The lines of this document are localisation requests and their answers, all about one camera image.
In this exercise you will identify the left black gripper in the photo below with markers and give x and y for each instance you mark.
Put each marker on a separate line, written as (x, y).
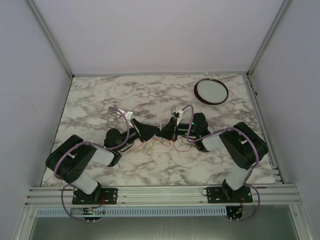
(144, 132)

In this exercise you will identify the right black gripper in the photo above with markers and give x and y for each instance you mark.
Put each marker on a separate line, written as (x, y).
(167, 131)

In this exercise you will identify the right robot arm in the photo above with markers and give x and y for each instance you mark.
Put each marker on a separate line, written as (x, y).
(244, 146)

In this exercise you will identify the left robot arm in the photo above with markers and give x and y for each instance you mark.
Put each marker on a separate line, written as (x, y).
(70, 159)

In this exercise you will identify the round brown-rimmed dish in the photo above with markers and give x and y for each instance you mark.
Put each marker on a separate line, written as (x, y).
(211, 91)

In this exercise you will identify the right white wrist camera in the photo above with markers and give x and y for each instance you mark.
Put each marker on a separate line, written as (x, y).
(176, 113)

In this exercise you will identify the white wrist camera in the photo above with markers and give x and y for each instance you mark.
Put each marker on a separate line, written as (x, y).
(176, 113)
(129, 116)

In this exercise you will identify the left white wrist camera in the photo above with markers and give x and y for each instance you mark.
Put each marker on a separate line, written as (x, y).
(129, 116)

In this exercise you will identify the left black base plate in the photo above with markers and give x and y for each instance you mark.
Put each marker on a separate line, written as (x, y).
(104, 196)

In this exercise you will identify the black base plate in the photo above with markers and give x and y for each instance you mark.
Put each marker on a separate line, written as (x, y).
(226, 195)
(104, 196)

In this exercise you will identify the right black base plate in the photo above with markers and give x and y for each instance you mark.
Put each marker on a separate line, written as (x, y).
(226, 195)

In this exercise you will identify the grey slotted cable duct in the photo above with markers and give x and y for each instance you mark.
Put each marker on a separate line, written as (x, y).
(104, 212)

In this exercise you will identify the aluminium front rail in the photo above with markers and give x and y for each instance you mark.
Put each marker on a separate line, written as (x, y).
(172, 195)

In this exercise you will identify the right aluminium corner post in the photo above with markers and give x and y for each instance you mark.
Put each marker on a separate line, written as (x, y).
(284, 7)

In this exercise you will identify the aluminium corner post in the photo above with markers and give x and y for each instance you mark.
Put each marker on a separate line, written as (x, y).
(284, 7)
(50, 37)

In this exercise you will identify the left aluminium corner post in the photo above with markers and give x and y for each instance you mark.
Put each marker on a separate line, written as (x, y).
(50, 37)

